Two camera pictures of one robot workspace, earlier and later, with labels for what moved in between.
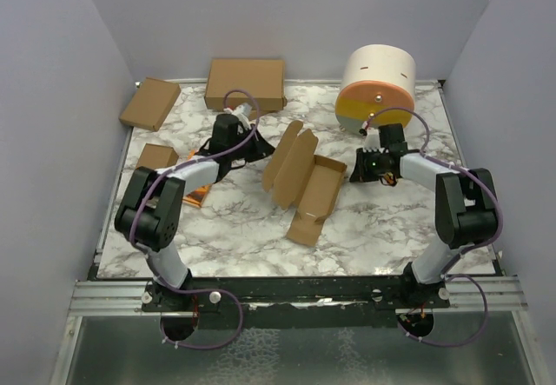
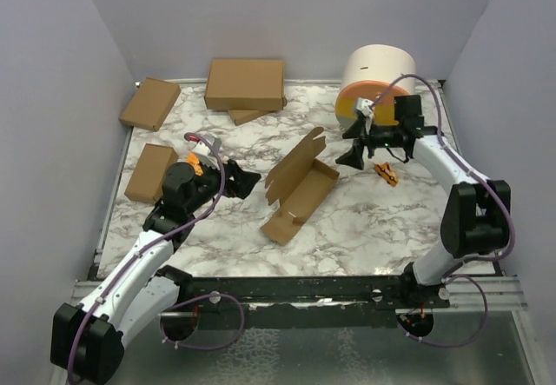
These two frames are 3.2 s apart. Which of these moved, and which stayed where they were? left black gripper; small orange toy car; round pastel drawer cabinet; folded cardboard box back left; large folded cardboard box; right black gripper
Moved: left black gripper; right black gripper
Stayed: large folded cardboard box; small orange toy car; round pastel drawer cabinet; folded cardboard box back left
